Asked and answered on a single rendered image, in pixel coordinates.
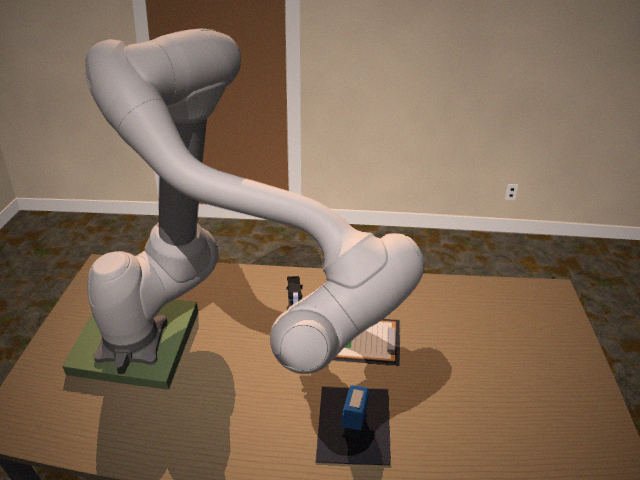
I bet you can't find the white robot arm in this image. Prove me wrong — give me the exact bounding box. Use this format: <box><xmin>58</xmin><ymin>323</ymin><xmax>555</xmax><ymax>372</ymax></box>
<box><xmin>85</xmin><ymin>29</ymin><xmax>425</xmax><ymax>374</ymax></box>

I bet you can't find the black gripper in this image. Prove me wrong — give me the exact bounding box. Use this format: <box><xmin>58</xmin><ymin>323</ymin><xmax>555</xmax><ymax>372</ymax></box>
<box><xmin>286</xmin><ymin>276</ymin><xmax>303</xmax><ymax>310</ymax></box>

